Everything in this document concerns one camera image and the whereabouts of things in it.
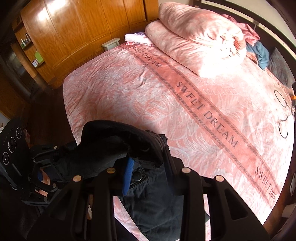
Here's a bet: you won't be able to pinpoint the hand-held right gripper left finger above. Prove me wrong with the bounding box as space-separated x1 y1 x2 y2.
35 158 135 241

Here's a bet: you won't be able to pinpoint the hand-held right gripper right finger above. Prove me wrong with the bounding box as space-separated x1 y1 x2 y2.
159 136 271 241

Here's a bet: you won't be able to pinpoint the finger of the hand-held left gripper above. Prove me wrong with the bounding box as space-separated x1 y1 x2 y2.
30 144 78 165
20 178 61 207

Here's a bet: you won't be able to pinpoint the black quilted pants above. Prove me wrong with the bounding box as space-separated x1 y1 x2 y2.
49 120 211 241

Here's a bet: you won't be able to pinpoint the dark cabinet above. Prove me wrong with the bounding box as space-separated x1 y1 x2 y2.
0 43 40 103

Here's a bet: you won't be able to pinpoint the bed with pink printed blanket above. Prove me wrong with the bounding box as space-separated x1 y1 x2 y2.
63 39 296 241

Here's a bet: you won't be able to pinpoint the wooden shelf unit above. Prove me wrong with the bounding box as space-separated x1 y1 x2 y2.
11 14 45 68

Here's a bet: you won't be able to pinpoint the wooden wardrobe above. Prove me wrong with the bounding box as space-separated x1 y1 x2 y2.
14 0 160 89

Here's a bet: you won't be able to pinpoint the small white stool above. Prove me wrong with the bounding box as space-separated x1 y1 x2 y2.
101 37 121 50

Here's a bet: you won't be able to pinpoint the folded pink towel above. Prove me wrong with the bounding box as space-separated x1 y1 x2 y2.
125 32 155 46

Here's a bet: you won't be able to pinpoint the folded pink quilt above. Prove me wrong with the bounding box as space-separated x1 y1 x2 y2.
145 2 247 77

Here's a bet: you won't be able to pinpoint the blue cloth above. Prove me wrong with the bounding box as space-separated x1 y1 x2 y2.
245 42 270 70

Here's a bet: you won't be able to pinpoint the grey pillow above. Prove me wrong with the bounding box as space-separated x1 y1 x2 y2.
267 47 296 88

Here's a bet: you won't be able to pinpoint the pink red cloth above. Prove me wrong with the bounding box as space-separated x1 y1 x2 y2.
222 14 261 46

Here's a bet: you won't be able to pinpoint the dark wooden headboard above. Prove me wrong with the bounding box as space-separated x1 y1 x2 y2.
192 0 296 87

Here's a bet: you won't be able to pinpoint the black cable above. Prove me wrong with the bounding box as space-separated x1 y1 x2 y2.
274 89 296 138

